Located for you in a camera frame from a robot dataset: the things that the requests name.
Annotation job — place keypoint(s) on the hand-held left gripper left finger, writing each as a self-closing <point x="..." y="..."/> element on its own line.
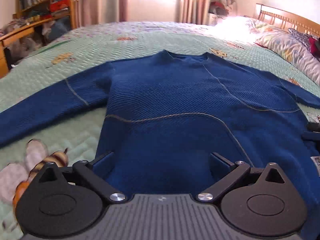
<point x="105" y="163"/>

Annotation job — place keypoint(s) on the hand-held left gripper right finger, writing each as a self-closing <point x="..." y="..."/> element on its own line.
<point x="220" y="165"/>

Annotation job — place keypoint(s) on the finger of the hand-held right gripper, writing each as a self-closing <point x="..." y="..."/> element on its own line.
<point x="314" y="127"/>
<point x="312" y="137"/>

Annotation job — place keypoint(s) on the blue knit sweater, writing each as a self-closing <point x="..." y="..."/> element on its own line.
<point x="170" y="97"/>

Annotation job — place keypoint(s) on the red cloth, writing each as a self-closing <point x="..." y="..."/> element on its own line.
<point x="315" y="47"/>

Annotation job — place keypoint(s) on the floral pillow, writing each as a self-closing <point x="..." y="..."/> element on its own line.
<point x="285" y="47"/>

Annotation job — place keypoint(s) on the dark patterned pillow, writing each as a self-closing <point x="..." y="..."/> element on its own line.
<point x="300" y="36"/>

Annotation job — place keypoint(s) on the wooden headboard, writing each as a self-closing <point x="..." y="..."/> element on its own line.
<point x="287" y="17"/>

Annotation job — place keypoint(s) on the green quilted bee bedspread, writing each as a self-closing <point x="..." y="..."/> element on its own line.
<point x="105" y="45"/>

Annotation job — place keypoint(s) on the blue bag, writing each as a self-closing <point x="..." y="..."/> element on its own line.
<point x="58" y="30"/>

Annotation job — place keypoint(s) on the wooden desk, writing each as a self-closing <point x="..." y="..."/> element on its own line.
<point x="15" y="33"/>

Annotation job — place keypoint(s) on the pink curtain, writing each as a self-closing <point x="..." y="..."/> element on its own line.
<point x="100" y="2"/>
<point x="195" y="2"/>

